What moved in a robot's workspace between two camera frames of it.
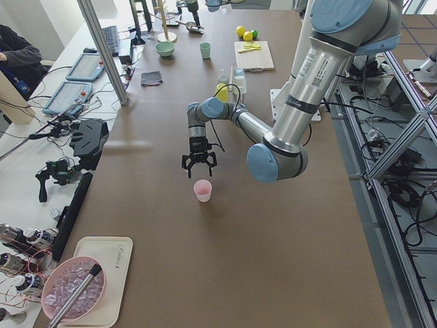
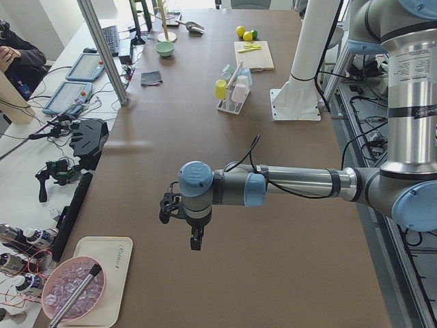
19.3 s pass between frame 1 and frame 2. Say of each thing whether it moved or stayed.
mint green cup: moved
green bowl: stayed
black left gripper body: moved
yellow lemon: stayed
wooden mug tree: stayed
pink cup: moved
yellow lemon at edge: stayed
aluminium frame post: stayed
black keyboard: stayed
